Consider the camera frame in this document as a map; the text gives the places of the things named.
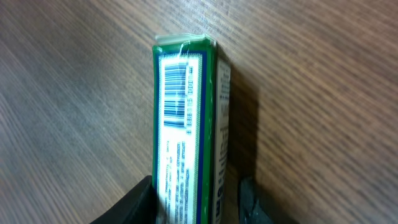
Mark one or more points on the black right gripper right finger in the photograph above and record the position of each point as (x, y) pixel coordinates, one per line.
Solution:
(249, 208)

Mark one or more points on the dark green gum pack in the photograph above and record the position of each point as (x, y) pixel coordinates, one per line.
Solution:
(191, 128)

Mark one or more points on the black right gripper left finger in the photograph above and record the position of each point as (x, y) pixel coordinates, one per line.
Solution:
(136, 207)

